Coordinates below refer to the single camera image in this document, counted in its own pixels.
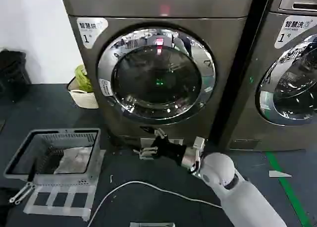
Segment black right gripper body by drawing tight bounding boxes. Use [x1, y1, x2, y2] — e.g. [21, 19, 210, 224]
[150, 135, 188, 167]

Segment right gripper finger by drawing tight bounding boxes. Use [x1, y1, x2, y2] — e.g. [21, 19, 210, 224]
[140, 126, 167, 139]
[133, 146, 159, 161]

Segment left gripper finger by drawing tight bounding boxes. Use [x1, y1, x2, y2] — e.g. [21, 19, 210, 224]
[9, 171, 36, 205]

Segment grey plastic laundry basket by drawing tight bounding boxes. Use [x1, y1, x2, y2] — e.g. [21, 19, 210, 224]
[3, 128, 102, 188]

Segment round glass dryer door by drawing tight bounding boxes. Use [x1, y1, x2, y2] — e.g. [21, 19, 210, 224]
[97, 27, 218, 121]

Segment white cloth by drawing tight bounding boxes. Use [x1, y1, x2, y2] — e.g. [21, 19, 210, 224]
[53, 146, 96, 174]

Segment small white door sticker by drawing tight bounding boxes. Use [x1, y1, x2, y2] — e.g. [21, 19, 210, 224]
[99, 78, 115, 98]

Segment white woven basket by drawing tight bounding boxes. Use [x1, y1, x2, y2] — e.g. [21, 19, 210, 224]
[67, 75, 100, 110]

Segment green cloth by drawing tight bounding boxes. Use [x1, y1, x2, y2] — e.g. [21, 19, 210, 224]
[74, 64, 94, 93]

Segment grey front-load dryer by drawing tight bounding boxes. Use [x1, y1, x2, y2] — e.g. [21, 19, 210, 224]
[60, 0, 254, 148]

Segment white paper scrap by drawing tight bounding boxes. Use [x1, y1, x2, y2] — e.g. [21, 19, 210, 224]
[268, 170, 293, 178]

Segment black bag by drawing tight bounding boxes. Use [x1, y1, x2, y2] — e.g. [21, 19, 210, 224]
[0, 48, 32, 102]

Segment white number label sticker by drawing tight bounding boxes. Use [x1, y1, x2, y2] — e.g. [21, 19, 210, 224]
[76, 17, 109, 50]
[274, 14, 317, 50]

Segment green floor tape line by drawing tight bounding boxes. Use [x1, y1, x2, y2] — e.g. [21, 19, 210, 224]
[265, 151, 313, 227]

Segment grey dryer with drawer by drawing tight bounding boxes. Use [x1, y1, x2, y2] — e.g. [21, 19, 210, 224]
[219, 0, 317, 152]

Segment round chrome glass door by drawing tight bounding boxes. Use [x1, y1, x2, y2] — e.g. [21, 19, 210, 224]
[255, 33, 317, 126]

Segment white cable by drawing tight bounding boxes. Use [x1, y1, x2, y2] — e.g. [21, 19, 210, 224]
[85, 180, 225, 222]

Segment small grey tape frame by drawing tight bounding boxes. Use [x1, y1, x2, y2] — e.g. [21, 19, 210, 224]
[129, 214, 175, 227]

